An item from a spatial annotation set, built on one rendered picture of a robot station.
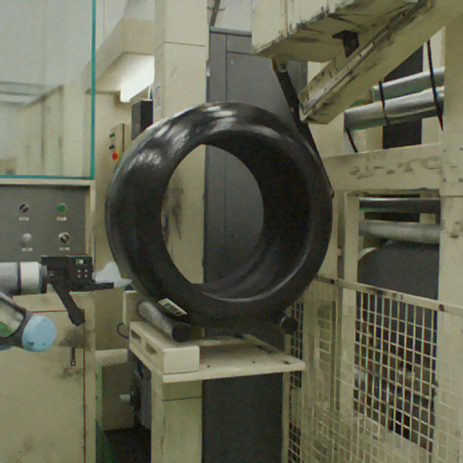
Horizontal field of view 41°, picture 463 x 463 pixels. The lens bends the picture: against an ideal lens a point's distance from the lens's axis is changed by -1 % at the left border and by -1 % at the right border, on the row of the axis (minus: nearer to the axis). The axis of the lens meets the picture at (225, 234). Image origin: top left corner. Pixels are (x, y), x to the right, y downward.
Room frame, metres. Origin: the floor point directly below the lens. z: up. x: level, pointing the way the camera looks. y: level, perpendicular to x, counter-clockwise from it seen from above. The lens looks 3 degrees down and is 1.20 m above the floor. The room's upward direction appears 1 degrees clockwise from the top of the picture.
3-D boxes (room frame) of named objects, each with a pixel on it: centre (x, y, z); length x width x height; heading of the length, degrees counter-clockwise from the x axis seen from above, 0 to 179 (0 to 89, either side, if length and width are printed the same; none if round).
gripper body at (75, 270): (1.43, 0.37, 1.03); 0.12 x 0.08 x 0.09; 111
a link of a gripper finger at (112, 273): (1.45, 0.26, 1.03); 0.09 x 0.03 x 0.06; 111
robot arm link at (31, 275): (1.40, 0.44, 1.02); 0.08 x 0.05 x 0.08; 21
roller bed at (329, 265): (1.98, -0.24, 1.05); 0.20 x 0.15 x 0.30; 21
